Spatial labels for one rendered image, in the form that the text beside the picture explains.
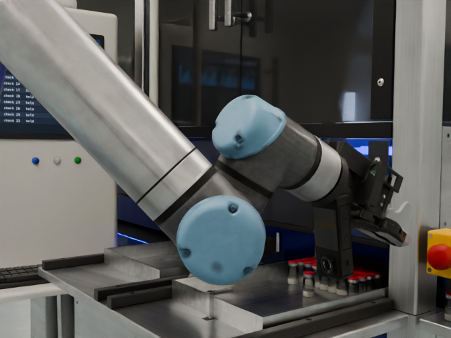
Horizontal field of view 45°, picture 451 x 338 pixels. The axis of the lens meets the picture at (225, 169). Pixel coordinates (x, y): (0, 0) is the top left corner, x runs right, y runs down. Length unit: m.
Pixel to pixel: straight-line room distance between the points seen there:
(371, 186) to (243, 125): 0.22
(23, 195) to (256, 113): 1.12
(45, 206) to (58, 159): 0.14
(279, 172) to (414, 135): 0.41
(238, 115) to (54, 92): 0.20
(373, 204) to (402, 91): 0.32
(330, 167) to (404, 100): 0.36
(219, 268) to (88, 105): 0.18
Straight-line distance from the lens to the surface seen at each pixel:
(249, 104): 0.59
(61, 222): 1.66
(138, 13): 1.77
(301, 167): 0.62
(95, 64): 0.49
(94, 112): 0.48
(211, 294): 0.92
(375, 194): 0.73
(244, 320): 0.87
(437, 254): 0.92
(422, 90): 0.97
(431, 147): 0.99
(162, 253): 1.41
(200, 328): 0.89
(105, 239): 1.71
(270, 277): 1.18
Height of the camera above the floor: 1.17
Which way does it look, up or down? 3 degrees down
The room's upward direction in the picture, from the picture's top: 1 degrees clockwise
